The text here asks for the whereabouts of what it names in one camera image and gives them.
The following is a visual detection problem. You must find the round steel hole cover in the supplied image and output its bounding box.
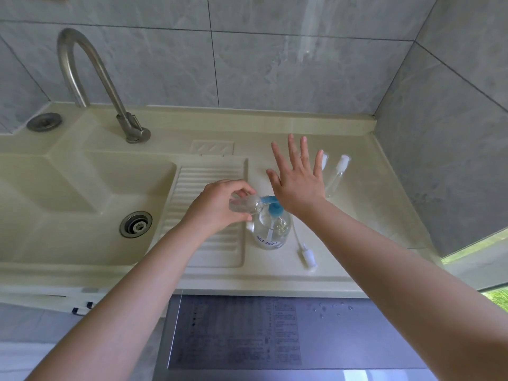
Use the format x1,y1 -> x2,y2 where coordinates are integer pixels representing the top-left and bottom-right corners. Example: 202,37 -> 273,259
26,113 -> 63,133

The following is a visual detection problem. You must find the glass window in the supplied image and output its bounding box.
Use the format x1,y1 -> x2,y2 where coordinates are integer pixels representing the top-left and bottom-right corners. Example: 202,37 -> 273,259
440,228 -> 508,314

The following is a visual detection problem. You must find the person's left forearm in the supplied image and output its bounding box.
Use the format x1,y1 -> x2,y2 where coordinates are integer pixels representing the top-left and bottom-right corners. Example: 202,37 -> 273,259
25,220 -> 203,381

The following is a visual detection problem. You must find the person's right forearm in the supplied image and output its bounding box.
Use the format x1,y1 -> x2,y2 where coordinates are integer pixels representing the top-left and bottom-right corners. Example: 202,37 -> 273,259
300,196 -> 508,381

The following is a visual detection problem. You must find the curved steel faucet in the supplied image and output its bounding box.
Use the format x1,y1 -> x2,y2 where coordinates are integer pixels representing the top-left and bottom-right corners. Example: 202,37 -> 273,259
57,28 -> 151,144

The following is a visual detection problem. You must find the clear hand sanitizer pump bottle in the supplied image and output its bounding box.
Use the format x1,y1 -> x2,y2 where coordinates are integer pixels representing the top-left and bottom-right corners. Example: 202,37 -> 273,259
248,196 -> 293,250

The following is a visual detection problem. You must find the cream sink with washboard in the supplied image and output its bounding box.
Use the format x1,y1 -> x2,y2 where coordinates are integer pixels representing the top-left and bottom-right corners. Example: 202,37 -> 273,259
0,102 -> 443,300

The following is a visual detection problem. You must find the steel sink drain strainer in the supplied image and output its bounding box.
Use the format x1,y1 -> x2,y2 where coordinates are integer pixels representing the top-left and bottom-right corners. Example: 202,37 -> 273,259
119,211 -> 153,239

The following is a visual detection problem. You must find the person's left hand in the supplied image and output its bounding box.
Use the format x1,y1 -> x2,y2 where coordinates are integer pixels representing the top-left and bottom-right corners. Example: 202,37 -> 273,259
178,179 -> 257,237

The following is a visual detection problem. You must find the white spray cap with tube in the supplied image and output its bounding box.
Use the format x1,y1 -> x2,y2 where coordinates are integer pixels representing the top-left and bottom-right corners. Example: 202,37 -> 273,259
293,230 -> 318,271

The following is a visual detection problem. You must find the person's right hand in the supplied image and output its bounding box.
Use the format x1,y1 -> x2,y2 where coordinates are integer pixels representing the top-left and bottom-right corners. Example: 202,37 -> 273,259
266,133 -> 327,219

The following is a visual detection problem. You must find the grey washing machine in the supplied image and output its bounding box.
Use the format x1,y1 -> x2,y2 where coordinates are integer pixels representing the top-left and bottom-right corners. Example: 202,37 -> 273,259
152,294 -> 437,381

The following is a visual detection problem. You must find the white cabinet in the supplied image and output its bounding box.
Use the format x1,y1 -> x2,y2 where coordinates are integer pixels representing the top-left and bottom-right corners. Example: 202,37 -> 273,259
0,285 -> 167,318

